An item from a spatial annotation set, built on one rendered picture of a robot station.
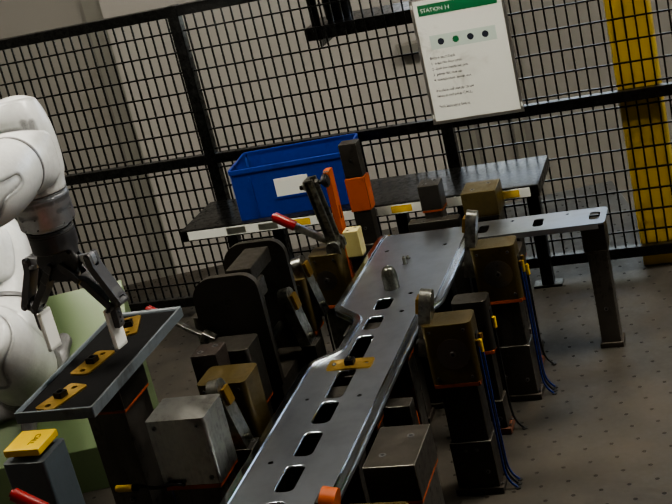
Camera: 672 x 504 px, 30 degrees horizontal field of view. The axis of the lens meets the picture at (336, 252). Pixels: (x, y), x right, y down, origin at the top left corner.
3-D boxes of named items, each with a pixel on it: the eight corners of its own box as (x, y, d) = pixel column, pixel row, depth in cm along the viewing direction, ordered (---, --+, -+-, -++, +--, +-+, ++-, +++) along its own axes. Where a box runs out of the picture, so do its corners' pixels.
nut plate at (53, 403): (51, 411, 192) (48, 405, 192) (34, 410, 194) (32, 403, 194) (88, 386, 198) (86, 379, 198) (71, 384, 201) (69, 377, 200)
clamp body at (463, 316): (520, 495, 227) (485, 321, 216) (457, 499, 231) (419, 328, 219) (525, 476, 233) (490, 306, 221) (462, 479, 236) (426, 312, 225)
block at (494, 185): (523, 335, 289) (494, 189, 277) (489, 338, 292) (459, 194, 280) (527, 321, 296) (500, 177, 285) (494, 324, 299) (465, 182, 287)
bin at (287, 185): (358, 202, 301) (346, 151, 297) (239, 221, 309) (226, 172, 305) (369, 181, 317) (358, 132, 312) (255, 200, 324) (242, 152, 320)
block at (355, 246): (392, 380, 283) (356, 230, 271) (377, 381, 284) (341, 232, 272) (395, 373, 286) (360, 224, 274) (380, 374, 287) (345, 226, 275)
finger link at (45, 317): (39, 313, 205) (35, 314, 206) (51, 352, 208) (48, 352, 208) (50, 306, 208) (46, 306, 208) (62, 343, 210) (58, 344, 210)
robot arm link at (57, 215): (44, 201, 191) (55, 237, 193) (78, 180, 199) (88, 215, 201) (-2, 205, 195) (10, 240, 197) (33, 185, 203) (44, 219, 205)
